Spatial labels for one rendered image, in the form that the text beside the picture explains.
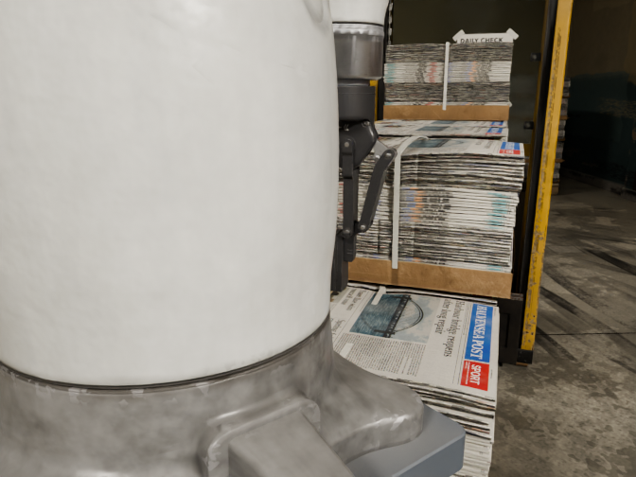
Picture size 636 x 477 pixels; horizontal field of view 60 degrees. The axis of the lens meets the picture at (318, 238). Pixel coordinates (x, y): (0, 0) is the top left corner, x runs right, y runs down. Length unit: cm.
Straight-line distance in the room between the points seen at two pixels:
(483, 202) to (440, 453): 65
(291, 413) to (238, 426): 2
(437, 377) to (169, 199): 54
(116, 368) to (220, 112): 9
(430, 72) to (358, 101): 119
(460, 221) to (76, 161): 76
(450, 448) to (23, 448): 18
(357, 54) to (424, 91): 119
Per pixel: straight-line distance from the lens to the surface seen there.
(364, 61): 59
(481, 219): 89
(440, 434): 28
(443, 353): 74
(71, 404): 22
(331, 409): 25
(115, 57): 18
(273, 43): 19
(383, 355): 72
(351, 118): 59
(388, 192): 90
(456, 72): 175
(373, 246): 92
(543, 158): 229
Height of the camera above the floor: 116
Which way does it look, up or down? 15 degrees down
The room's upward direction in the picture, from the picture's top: straight up
